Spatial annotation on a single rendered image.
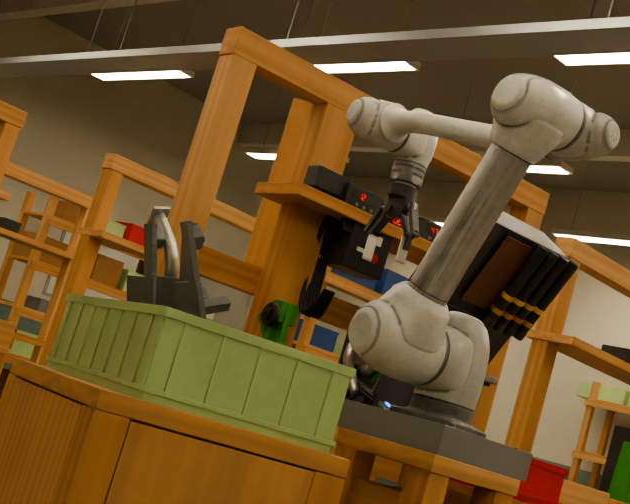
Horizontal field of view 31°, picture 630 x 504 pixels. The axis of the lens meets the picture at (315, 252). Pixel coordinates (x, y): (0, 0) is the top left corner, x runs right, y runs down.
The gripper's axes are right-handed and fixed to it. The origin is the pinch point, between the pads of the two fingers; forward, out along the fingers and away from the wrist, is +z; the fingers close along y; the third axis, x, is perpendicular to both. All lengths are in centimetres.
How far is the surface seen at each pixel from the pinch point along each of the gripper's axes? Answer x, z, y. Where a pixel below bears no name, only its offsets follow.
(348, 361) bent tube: 31, 26, -40
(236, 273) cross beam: 4, 8, -74
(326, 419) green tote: -52, 46, 60
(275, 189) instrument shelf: 4, -20, -67
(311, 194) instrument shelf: 9, -20, -53
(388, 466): 26, 53, -5
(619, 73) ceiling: 551, -330, -425
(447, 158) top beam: 69, -56, -65
